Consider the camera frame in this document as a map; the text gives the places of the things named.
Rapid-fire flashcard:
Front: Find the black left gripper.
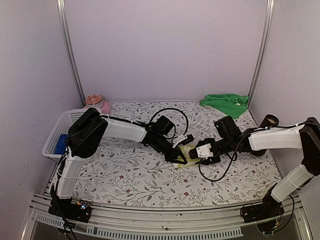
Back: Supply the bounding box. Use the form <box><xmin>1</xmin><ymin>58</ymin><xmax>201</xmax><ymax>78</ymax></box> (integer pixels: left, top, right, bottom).
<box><xmin>154</xmin><ymin>135</ymin><xmax>187</xmax><ymax>165</ymax></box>

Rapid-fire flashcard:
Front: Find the yellow-green crocodile towel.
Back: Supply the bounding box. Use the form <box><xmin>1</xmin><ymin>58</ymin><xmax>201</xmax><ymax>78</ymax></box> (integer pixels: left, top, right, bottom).
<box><xmin>173</xmin><ymin>145</ymin><xmax>201</xmax><ymax>168</ymax></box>

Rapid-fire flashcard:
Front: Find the green microfiber towel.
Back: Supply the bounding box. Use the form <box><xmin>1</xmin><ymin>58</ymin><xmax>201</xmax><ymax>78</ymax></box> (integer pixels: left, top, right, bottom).
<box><xmin>200</xmin><ymin>93</ymin><xmax>249</xmax><ymax>119</ymax></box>

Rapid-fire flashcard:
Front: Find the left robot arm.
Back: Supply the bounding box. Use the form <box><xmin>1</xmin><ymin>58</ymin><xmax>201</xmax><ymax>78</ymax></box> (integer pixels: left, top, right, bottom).
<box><xmin>50</xmin><ymin>107</ymin><xmax>194</xmax><ymax>217</ymax></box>

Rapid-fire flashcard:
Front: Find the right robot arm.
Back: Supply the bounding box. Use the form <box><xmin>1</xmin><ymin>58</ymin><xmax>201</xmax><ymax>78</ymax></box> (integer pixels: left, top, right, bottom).
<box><xmin>188</xmin><ymin>114</ymin><xmax>320</xmax><ymax>218</ymax></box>

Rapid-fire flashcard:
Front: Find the dark brown cylinder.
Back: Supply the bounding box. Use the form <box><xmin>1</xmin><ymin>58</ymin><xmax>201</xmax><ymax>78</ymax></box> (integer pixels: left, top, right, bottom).
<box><xmin>252</xmin><ymin>114</ymin><xmax>280</xmax><ymax>157</ymax></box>

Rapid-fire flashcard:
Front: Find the floral patterned table mat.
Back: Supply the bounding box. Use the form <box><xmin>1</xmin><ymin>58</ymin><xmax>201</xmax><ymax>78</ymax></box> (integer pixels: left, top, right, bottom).
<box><xmin>72</xmin><ymin>102</ymin><xmax>281</xmax><ymax>208</ymax></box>

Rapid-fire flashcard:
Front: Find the pink plate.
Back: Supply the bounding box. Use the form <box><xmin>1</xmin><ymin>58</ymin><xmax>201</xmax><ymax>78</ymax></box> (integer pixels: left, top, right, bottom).
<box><xmin>83</xmin><ymin>100</ymin><xmax>111</xmax><ymax>115</ymax></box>

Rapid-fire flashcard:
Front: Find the blue rolled towel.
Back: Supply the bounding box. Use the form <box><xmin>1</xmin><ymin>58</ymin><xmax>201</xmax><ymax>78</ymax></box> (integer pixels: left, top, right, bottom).
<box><xmin>54</xmin><ymin>134</ymin><xmax>69</xmax><ymax>155</ymax></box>

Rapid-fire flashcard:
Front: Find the white plastic basket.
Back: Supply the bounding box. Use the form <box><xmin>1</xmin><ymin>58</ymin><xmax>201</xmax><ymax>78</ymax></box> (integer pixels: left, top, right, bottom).
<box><xmin>41</xmin><ymin>108</ymin><xmax>87</xmax><ymax>162</ymax></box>

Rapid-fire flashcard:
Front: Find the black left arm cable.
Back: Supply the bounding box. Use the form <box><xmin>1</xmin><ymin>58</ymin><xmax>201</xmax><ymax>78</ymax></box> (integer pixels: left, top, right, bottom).
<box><xmin>149</xmin><ymin>108</ymin><xmax>190</xmax><ymax>138</ymax></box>

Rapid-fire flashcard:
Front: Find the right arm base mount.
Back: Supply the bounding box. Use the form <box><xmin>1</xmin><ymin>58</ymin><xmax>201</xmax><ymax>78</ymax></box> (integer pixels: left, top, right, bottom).
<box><xmin>240</xmin><ymin>200</ymin><xmax>285</xmax><ymax>223</ymax></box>

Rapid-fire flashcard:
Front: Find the aluminium front rail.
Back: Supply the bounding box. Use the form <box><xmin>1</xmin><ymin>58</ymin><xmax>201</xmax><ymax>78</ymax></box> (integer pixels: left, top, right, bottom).
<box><xmin>21</xmin><ymin>194</ymin><xmax>313</xmax><ymax>240</ymax></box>

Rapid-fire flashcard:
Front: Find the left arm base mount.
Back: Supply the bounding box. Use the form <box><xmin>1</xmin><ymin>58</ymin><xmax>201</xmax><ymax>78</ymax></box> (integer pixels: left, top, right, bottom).
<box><xmin>48</xmin><ymin>186</ymin><xmax>92</xmax><ymax>223</ymax></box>

